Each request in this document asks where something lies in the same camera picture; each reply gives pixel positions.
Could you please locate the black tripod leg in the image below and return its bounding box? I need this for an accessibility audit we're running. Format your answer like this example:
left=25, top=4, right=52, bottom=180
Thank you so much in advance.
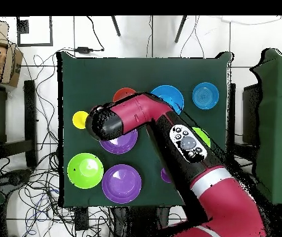
left=174, top=15, right=188, bottom=43
left=110, top=15, right=122, bottom=37

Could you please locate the green plastic bowl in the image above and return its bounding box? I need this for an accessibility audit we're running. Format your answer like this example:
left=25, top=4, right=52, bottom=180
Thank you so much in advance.
left=67, top=152, right=104, bottom=190
left=191, top=127, right=211, bottom=148

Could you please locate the orange ribbed plastic bowl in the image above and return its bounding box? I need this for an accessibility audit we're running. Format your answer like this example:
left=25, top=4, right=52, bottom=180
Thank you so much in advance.
left=112, top=87, right=137, bottom=103

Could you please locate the yellow plastic cup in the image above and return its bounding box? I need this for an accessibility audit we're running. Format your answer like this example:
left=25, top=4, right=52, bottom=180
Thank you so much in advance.
left=72, top=110, right=90, bottom=130

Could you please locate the shallow ribbed blue bowl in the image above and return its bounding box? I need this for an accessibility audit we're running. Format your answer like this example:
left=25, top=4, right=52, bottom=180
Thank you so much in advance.
left=192, top=81, right=220, bottom=110

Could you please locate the black power adapter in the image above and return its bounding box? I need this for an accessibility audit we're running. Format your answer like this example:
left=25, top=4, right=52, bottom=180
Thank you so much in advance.
left=75, top=46, right=94, bottom=54

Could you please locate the black stand foot with knob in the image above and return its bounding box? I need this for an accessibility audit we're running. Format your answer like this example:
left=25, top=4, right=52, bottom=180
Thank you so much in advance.
left=0, top=167, right=35, bottom=189

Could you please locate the black bench frame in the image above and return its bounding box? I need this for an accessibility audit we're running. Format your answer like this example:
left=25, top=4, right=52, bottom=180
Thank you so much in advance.
left=0, top=80, right=38, bottom=168

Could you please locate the deep blue plastic bowl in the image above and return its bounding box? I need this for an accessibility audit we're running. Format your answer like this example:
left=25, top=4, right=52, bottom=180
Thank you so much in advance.
left=150, top=85, right=185, bottom=115

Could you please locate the brown cardboard box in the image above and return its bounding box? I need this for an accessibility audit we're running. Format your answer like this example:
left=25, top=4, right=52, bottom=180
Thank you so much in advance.
left=0, top=19, right=24, bottom=88

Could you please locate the purple plastic bowl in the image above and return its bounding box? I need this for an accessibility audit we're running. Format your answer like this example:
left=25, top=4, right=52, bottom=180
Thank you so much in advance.
left=99, top=128, right=139, bottom=155
left=101, top=164, right=143, bottom=205

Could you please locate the black square frame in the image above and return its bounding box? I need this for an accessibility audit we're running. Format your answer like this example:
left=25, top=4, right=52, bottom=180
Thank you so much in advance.
left=16, top=15, right=54, bottom=47

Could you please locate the purple plastic cup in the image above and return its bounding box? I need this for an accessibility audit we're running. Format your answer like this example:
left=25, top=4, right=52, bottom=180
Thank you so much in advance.
left=160, top=167, right=172, bottom=184

